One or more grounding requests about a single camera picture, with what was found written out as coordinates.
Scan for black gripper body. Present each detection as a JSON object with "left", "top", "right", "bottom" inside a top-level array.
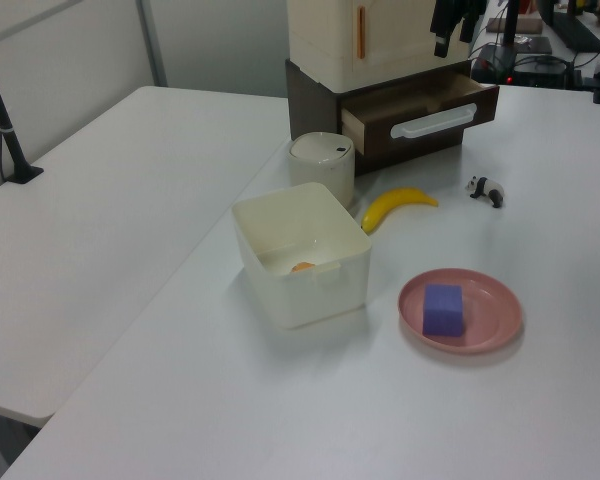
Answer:
[{"left": 431, "top": 0, "right": 486, "bottom": 24}]

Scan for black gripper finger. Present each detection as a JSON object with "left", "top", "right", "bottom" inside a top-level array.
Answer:
[
  {"left": 458, "top": 12, "right": 478, "bottom": 44},
  {"left": 432, "top": 17, "right": 453, "bottom": 58}
]

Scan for black and white panda toy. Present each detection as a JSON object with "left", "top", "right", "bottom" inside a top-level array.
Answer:
[{"left": 463, "top": 174, "right": 507, "bottom": 209}]

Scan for dark brown wooden drawer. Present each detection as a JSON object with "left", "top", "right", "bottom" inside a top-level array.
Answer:
[{"left": 340, "top": 73, "right": 501, "bottom": 156}]

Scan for yellow toy banana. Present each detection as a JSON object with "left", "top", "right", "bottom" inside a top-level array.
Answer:
[{"left": 360, "top": 186, "right": 440, "bottom": 234}]

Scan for brown flat box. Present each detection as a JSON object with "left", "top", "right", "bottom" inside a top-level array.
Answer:
[{"left": 488, "top": 17, "right": 545, "bottom": 35}]

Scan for black flat stand base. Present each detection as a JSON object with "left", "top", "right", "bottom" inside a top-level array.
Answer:
[{"left": 472, "top": 34, "right": 554, "bottom": 71}]

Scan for black box with red light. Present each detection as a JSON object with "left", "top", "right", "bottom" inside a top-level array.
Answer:
[{"left": 507, "top": 54, "right": 574, "bottom": 87}]

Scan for cream plastic storage box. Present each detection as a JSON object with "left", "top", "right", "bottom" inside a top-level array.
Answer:
[{"left": 287, "top": 0, "right": 474, "bottom": 94}]

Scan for dark brown wooden cabinet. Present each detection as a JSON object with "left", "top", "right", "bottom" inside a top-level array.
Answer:
[{"left": 284, "top": 58, "right": 474, "bottom": 177}]

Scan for small cream lidded trash can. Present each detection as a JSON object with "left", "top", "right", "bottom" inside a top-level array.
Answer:
[{"left": 286, "top": 131, "right": 357, "bottom": 209}]

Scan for purple foam cube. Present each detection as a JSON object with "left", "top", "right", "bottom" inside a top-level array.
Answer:
[{"left": 421, "top": 283, "right": 465, "bottom": 338}]

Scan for pink plastic plate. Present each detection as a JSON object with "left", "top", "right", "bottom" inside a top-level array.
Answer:
[{"left": 397, "top": 267, "right": 524, "bottom": 356}]

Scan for open cream plastic bin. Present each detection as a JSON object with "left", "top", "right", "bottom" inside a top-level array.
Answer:
[{"left": 230, "top": 181, "right": 372, "bottom": 331}]

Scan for black upright stand post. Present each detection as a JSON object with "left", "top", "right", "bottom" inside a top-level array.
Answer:
[{"left": 501, "top": 0, "right": 522, "bottom": 49}]

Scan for white plastic drawer handle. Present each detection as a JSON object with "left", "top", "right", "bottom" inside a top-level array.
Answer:
[{"left": 390, "top": 103, "right": 478, "bottom": 140}]

